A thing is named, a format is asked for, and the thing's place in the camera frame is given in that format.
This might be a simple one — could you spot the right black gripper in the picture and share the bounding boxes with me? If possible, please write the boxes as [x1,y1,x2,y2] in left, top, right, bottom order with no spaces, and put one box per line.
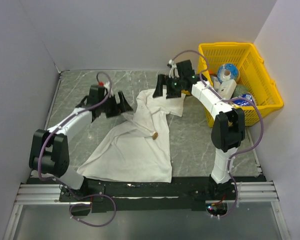
[152,73,184,99]

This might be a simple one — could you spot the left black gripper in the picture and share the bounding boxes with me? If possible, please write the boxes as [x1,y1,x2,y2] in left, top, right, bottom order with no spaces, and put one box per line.
[98,91,133,119]

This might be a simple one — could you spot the white t-shirt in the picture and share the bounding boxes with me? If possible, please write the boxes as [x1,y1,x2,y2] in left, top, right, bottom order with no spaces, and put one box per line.
[77,89,186,183]

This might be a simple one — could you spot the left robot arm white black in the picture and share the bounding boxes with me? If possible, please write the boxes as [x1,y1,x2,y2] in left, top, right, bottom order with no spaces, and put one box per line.
[29,83,133,201]

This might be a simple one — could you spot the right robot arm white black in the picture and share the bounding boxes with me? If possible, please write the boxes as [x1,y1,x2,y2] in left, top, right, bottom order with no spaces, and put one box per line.
[152,60,245,200]

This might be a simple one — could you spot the white plastic bottle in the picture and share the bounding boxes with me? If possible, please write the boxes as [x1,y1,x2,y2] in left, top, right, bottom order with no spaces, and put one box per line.
[213,79,237,100]

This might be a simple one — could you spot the blue white tape roll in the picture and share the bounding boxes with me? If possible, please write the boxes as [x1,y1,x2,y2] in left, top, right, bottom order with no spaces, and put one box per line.
[217,63,240,83]

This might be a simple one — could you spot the green round melon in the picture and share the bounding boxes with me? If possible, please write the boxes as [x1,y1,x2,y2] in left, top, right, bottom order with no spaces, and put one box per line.
[232,84,249,98]

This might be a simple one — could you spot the blue white snack packet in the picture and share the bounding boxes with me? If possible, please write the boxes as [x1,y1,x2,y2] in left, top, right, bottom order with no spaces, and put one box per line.
[233,93,256,107]

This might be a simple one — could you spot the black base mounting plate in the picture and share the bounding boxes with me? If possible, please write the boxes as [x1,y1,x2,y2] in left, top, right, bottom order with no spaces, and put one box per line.
[59,175,266,213]

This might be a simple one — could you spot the yellow plastic basket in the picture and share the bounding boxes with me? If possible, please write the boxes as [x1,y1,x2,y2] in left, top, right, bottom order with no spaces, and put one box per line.
[197,42,284,118]

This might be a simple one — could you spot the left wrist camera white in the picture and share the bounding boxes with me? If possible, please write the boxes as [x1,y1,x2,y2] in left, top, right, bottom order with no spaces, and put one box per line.
[98,81,110,89]

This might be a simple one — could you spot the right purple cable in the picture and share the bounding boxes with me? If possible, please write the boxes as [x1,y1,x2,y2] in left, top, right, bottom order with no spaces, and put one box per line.
[172,50,265,218]

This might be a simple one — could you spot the aluminium frame rail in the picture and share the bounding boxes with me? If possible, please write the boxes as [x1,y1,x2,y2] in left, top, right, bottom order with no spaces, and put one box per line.
[14,182,279,206]

